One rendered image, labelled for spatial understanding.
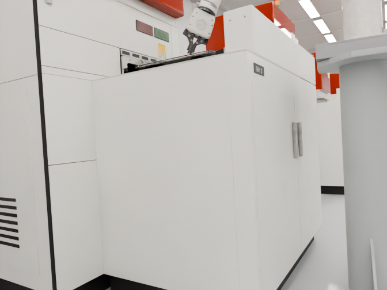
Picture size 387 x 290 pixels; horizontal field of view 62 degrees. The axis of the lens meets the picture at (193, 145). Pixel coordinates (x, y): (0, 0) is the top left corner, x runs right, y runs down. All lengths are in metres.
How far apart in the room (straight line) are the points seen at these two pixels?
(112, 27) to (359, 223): 1.18
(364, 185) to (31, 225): 1.13
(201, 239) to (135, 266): 0.31
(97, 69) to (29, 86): 0.26
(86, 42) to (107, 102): 0.24
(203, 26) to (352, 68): 0.57
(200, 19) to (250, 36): 0.39
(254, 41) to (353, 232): 0.72
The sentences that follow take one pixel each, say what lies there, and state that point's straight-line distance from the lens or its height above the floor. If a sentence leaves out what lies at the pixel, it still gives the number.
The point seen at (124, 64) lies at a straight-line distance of 1.42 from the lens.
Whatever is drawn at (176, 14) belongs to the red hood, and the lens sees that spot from 1.80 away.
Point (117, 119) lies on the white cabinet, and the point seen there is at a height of 0.66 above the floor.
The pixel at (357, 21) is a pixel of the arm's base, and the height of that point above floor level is 0.94.
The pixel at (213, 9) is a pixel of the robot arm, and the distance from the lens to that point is 1.37.
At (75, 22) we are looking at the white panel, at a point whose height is 1.02.
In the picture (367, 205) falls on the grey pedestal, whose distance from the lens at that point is 1.21.
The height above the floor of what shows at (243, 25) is 0.91.
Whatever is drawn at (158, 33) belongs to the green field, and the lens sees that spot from 1.68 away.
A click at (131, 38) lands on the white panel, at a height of 1.03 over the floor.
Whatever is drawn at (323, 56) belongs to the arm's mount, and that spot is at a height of 0.83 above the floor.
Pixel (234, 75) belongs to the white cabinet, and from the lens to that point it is 0.94.
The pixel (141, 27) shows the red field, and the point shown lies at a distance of 1.58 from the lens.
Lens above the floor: 0.59
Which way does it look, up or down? 2 degrees down
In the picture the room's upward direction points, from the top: 3 degrees counter-clockwise
